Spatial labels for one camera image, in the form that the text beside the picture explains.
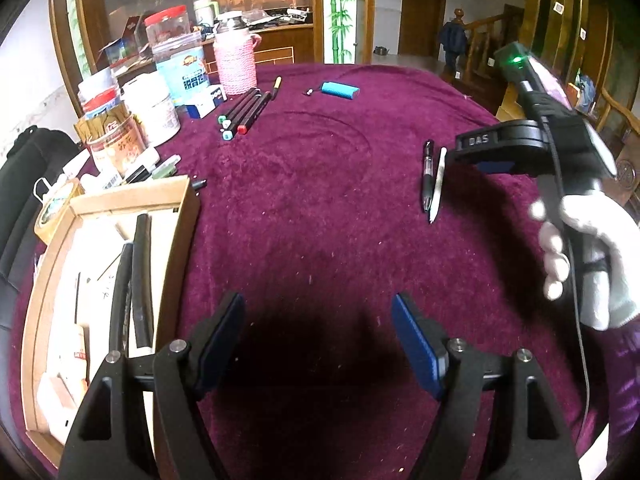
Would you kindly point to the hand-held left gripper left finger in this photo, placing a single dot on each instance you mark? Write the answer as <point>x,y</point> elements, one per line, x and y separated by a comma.
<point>222,340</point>

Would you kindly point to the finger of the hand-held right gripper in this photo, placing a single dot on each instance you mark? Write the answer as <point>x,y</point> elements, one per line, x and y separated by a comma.
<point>495,166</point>
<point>500,141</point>

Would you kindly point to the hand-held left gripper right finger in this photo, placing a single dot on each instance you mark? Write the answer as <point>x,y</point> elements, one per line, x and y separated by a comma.
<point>416,345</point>

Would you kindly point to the white pen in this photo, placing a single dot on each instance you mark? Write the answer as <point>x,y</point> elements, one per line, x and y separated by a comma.
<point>438,185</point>

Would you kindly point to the black ballpoint pen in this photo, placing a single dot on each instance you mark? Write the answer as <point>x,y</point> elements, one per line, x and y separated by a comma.
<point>428,175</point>

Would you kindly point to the wooden box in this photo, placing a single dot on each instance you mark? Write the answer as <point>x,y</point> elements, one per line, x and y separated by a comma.
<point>182,240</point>

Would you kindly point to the white charger plug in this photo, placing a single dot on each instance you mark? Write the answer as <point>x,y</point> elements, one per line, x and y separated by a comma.
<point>60,402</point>

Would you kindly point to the person's right forearm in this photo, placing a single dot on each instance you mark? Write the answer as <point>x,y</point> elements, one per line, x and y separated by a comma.
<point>627,360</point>

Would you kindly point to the person's right hand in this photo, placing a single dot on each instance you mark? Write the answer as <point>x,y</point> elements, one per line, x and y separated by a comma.
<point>602,217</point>

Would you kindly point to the wooden stair railing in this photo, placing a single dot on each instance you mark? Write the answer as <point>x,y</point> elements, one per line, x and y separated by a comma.
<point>492,35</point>

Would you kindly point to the dark blue jacket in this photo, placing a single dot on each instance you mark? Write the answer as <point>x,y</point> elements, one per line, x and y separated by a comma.
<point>452,40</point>

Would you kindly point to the red label white packet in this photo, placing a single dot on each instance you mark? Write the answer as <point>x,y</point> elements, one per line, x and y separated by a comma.
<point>76,350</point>

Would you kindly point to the wooden door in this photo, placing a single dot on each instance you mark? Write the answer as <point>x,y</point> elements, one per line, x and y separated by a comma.
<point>424,10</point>

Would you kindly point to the small black stick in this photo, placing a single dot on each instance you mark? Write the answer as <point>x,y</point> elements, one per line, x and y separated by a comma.
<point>200,183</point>

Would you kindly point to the maroon tablecloth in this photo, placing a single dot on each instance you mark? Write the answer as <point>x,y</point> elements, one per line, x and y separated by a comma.
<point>325,185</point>

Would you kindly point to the green tube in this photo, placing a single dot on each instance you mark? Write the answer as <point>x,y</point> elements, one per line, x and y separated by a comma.
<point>166,167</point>

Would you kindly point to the bamboo print panel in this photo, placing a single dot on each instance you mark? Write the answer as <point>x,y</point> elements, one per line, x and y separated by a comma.
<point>339,10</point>

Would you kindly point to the round gold tin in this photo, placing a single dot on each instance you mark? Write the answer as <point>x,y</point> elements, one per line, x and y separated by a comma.
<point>57,212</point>

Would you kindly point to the red-lid jar orange label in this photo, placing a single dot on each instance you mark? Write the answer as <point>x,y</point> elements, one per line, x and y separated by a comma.
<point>120,150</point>

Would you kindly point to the black markers group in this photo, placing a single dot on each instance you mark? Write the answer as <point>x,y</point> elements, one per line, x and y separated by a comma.
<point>245,115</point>

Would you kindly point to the white face mask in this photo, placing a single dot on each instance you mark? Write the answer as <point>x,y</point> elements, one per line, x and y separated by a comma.
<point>47,192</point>

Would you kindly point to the black marker red cap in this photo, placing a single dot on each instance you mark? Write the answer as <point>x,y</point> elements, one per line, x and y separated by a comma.
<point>256,112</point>

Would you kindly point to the yellow black pen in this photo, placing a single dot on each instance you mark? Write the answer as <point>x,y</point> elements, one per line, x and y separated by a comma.
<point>276,88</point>

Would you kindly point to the black marker green cap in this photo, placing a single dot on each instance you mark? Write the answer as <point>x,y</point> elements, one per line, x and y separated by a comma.
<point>241,107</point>
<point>236,104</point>

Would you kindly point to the white plastic jar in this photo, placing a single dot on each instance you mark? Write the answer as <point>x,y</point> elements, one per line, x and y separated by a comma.
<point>152,112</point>

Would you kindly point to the small blue white box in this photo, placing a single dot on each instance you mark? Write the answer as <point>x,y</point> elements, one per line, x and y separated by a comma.
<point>206,102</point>

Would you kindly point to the wooden counter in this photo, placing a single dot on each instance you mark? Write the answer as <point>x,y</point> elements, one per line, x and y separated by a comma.
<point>280,42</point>

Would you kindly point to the black office chair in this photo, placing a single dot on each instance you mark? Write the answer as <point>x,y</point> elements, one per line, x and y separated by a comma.
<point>30,170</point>

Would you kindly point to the red-lid jar blue label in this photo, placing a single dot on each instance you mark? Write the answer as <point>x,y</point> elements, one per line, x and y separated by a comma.
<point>186,76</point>

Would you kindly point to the pink knitted bottle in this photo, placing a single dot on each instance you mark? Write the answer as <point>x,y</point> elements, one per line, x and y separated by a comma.
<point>235,65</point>

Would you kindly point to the red-lid white jar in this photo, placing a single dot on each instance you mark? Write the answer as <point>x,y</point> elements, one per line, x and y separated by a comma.
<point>97,80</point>

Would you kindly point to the white cup green lid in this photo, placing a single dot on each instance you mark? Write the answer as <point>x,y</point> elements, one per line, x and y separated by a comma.
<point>206,9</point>

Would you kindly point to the dark red box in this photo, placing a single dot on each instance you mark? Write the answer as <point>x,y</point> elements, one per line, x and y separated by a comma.
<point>134,29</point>

